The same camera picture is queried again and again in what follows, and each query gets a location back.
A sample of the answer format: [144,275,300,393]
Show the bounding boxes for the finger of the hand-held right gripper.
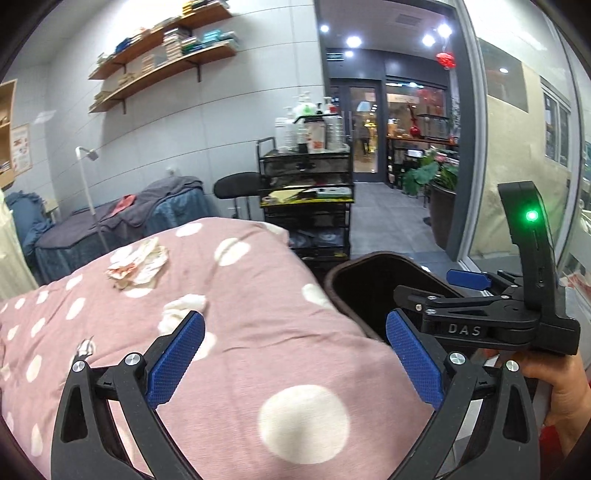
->
[446,269,525,296]
[393,285,522,320]

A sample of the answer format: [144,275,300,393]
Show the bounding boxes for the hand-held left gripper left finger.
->
[51,310,206,480]

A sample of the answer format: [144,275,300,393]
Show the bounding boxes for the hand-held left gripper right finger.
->
[385,309,541,480]

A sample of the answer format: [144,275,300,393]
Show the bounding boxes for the dark brown trash bin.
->
[323,251,462,343]

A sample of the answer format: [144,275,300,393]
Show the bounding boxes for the person's right hand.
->
[520,353,591,429]

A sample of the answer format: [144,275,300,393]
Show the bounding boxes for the potted green plant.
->
[402,148,461,253]

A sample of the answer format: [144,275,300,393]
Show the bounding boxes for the stained crumpled tissue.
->
[107,239,169,291]

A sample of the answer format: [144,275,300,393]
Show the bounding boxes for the pink polka dot blanket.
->
[0,217,435,480]

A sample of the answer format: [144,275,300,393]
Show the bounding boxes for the black metal trolley cart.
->
[257,136,356,260]

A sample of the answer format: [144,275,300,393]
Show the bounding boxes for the blue covered massage bed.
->
[34,177,218,285]

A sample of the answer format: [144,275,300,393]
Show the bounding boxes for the glass entrance door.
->
[329,78,385,184]

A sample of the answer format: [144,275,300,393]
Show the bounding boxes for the stack of clear cups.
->
[325,114,346,151]

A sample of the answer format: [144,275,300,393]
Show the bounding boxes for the black round stool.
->
[213,172,263,221]

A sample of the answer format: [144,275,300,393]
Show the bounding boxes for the clear jug with black lid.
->
[302,113,327,154]

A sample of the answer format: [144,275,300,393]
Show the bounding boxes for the white floor lamp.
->
[75,146,110,253]

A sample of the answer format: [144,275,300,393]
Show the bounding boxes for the cream cloth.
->
[0,189,38,302]

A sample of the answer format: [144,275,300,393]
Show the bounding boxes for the blue bedding pile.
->
[4,191,54,259]

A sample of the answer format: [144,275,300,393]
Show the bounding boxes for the white tall bottle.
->
[275,117,298,153]

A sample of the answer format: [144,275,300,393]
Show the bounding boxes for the white pump bottle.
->
[294,92,317,121]

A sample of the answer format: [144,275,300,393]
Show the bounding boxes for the wooden cabinet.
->
[0,79,18,190]

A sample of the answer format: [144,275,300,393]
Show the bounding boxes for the metal glass partition frame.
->
[455,0,591,296]

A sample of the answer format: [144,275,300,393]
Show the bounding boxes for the wall poster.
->
[11,123,31,175]

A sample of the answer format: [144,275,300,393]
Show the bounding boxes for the wooden wall shelf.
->
[88,4,234,80]
[88,41,239,114]

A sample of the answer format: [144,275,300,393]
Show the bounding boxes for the wooden wall shelves with items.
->
[94,0,239,103]

